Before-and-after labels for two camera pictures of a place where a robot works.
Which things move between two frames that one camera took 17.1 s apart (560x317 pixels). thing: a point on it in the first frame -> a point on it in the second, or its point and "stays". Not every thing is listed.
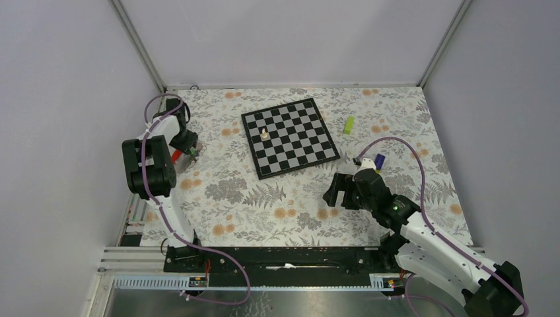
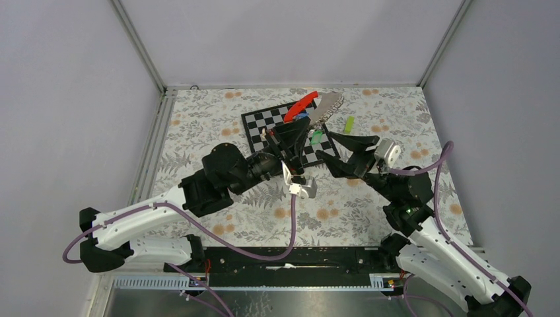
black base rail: x=284 y=265 stays
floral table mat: x=391 y=131 stays
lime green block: x=349 y=125 stays
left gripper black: x=190 y=141 -> x=290 y=139
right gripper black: x=341 y=182 -> x=360 y=162
